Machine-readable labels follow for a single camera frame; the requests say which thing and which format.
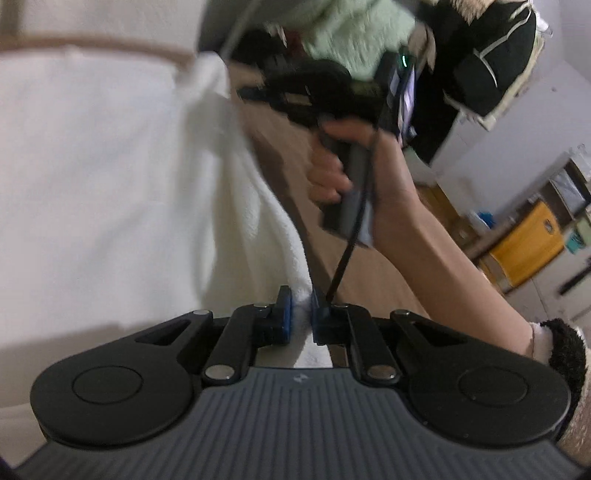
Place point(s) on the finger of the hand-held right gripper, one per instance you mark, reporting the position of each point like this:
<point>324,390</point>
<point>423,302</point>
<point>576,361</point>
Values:
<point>258,93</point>

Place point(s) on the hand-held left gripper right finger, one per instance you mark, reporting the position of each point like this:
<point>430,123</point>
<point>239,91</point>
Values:
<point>317,323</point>

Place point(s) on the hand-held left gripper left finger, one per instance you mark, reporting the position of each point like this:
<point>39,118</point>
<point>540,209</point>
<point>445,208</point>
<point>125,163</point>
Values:
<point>287,318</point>

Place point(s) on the white fleece garment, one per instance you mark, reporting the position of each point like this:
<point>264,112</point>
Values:
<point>115,184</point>

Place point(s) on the person's right forearm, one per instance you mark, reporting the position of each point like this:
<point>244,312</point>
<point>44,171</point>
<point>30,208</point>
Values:
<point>452,277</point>

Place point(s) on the person's right hand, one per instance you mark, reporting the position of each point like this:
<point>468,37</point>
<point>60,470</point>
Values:
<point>392,184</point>

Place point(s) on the light green fleece cloth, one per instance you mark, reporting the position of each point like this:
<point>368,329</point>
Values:
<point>355,27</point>

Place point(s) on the black jacket with cream trim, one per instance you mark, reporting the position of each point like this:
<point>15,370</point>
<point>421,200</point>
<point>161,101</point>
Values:
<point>489,55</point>

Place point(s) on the yellow box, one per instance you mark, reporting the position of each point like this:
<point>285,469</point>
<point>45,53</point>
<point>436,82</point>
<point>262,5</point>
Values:
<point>526,244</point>

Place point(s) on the wooden shelf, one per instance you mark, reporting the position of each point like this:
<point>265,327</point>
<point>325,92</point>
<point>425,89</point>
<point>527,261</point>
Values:
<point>563,184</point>

